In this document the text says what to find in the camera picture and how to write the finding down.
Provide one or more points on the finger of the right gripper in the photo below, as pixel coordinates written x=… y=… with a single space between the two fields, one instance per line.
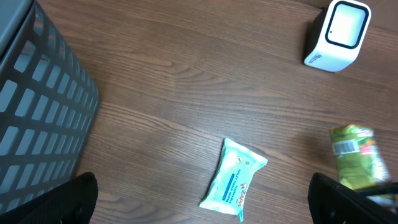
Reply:
x=384 y=189

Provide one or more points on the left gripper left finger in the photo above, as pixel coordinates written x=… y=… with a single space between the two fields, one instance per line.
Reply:
x=72 y=202

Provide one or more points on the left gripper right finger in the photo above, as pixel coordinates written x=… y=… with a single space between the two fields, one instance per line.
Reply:
x=331 y=202

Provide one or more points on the green juice pouch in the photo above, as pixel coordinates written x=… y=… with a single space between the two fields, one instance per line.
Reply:
x=358 y=160

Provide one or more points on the teal snack packet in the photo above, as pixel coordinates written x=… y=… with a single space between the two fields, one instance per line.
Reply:
x=234 y=173

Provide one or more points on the white barcode scanner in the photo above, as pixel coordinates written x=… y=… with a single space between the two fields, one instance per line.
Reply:
x=336 y=35

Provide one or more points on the grey plastic basket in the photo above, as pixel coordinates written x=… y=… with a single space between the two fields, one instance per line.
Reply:
x=48 y=105

